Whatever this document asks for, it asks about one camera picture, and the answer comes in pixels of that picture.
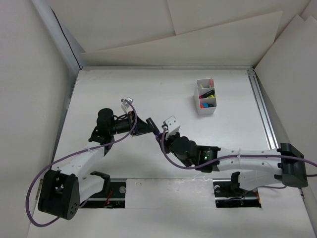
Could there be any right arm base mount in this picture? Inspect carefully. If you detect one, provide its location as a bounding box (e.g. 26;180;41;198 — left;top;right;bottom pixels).
212;172;262;208

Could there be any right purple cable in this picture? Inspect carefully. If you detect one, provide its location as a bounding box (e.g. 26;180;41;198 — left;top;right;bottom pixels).
160;123;317;179

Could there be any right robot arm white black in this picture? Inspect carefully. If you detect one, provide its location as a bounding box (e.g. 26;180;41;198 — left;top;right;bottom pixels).
156;132;308;195

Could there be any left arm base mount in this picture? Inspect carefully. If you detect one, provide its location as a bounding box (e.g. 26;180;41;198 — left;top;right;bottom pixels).
80;171;127;209

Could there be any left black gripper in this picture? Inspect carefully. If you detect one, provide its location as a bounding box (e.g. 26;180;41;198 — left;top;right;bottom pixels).
109;111;155;137

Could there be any aluminium rail right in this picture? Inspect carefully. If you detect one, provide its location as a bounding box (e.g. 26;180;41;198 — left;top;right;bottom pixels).
247;67;279;149

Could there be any pink cap black highlighter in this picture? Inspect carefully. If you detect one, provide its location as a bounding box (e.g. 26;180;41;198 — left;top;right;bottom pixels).
199;92;212;99

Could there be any purple tip black highlighter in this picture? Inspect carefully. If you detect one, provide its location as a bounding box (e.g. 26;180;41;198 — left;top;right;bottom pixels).
146;118;160;137

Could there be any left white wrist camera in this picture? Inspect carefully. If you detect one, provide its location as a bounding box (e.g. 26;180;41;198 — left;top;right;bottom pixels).
121;97;133;114

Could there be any white compartment pen holder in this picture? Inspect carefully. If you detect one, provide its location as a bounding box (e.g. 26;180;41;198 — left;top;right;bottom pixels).
193;78;217;116

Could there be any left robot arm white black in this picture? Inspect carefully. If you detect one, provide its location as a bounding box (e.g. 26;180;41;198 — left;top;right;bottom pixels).
38;108;158;220

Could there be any yellow cap black highlighter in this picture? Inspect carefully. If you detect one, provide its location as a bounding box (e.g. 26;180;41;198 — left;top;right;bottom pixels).
199;90;215;99

